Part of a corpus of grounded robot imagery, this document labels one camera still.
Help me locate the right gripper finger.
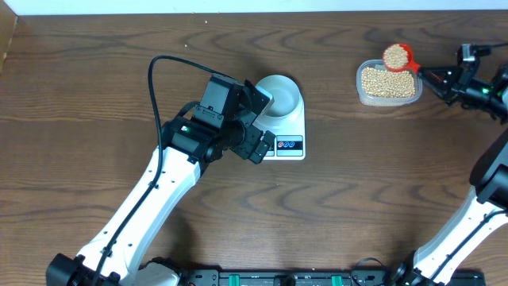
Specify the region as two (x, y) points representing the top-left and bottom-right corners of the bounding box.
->
(419, 75), (450, 99)
(418, 66), (463, 82)

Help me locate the red plastic measuring scoop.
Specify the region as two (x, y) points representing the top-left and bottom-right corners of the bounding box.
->
(383, 44), (420, 73)

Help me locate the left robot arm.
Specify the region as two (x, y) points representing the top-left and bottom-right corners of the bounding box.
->
(45, 102), (275, 285)

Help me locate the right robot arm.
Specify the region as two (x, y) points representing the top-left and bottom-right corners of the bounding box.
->
(386, 62), (507, 285)

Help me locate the white digital kitchen scale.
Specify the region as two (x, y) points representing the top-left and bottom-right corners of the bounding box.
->
(254, 97), (306, 160)

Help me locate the grey round bowl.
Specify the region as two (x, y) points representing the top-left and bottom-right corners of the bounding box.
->
(256, 75), (302, 118)

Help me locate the clear plastic bean container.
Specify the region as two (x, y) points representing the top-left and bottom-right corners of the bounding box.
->
(356, 60), (423, 107)

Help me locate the pile of soybeans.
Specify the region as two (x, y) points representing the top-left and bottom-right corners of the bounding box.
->
(361, 68), (416, 98)

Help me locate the left black cable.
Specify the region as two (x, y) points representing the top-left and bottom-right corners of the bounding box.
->
(90, 54), (231, 286)

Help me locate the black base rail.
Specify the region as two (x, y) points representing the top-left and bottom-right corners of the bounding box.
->
(178, 268), (486, 286)

